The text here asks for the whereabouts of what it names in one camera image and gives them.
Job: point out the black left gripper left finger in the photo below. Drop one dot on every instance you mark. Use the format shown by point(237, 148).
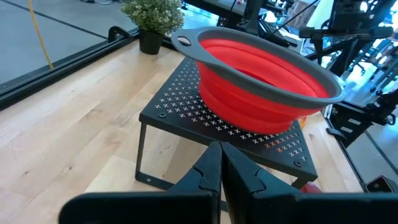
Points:
point(186, 205)

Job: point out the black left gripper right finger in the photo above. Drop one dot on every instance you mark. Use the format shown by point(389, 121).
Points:
point(264, 205)

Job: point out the red colander with grey rim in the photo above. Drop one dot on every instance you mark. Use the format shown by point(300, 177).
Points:
point(258, 93)

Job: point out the black perforated metal riser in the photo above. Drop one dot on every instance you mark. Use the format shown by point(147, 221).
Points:
point(186, 102)

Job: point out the green plant in black pot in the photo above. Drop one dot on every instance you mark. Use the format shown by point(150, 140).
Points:
point(152, 15)

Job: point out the small black camera box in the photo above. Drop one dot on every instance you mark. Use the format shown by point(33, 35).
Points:
point(381, 185)

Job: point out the black camera stand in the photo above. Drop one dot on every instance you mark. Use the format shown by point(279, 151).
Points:
point(342, 32)

